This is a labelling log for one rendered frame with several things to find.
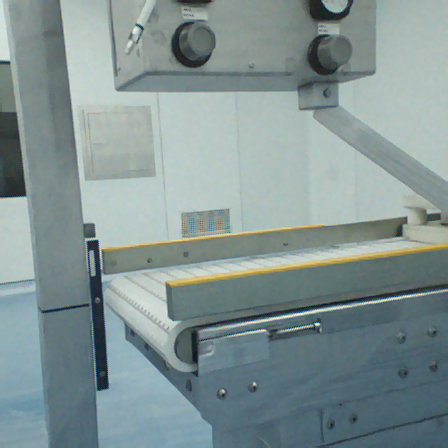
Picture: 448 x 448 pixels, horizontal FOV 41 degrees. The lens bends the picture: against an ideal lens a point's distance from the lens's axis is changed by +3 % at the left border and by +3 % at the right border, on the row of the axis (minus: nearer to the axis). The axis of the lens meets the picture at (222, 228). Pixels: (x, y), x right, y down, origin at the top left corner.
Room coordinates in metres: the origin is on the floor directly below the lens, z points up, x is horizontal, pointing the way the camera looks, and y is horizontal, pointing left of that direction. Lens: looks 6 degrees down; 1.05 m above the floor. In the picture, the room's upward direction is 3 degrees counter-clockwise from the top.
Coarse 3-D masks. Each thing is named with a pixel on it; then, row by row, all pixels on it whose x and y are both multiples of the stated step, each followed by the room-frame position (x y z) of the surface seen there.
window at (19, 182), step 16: (0, 64) 5.27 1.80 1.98; (0, 80) 5.26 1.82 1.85; (0, 96) 5.26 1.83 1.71; (0, 112) 5.25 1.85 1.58; (16, 112) 5.30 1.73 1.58; (0, 128) 5.24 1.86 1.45; (16, 128) 5.29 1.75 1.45; (0, 144) 5.24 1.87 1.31; (16, 144) 5.29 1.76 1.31; (0, 160) 5.23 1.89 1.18; (16, 160) 5.28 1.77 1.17; (0, 176) 5.22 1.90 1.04; (16, 176) 5.27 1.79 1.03; (0, 192) 5.22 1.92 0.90; (16, 192) 5.27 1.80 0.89
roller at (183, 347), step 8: (192, 328) 0.52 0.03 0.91; (184, 336) 0.51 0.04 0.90; (192, 336) 0.52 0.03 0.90; (176, 344) 0.51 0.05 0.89; (184, 344) 0.51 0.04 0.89; (192, 344) 0.52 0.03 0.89; (176, 352) 0.52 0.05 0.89; (184, 352) 0.51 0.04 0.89; (192, 352) 0.52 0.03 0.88; (184, 360) 0.51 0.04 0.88; (192, 360) 0.52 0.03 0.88
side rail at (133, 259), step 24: (432, 216) 0.96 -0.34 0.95; (216, 240) 0.81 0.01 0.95; (240, 240) 0.83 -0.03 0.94; (264, 240) 0.84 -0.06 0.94; (288, 240) 0.86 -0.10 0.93; (312, 240) 0.87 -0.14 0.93; (336, 240) 0.89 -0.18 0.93; (360, 240) 0.91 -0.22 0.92; (120, 264) 0.76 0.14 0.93; (144, 264) 0.77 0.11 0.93; (168, 264) 0.78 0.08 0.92
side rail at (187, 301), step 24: (336, 264) 0.57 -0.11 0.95; (360, 264) 0.58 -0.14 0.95; (384, 264) 0.59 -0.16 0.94; (408, 264) 0.60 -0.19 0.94; (432, 264) 0.61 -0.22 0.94; (168, 288) 0.50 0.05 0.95; (192, 288) 0.51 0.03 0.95; (216, 288) 0.52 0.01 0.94; (240, 288) 0.53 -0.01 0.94; (264, 288) 0.54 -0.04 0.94; (288, 288) 0.55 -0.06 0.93; (312, 288) 0.56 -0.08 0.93; (336, 288) 0.57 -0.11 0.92; (360, 288) 0.58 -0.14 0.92; (168, 312) 0.51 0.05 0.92; (192, 312) 0.51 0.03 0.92; (216, 312) 0.52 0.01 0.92
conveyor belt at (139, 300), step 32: (288, 256) 0.83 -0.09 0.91; (320, 256) 0.82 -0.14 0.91; (128, 288) 0.69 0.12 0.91; (160, 288) 0.66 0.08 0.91; (384, 288) 0.61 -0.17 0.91; (416, 288) 0.63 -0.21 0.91; (128, 320) 0.64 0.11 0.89; (160, 320) 0.55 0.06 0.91; (192, 320) 0.52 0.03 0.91; (160, 352) 0.53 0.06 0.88
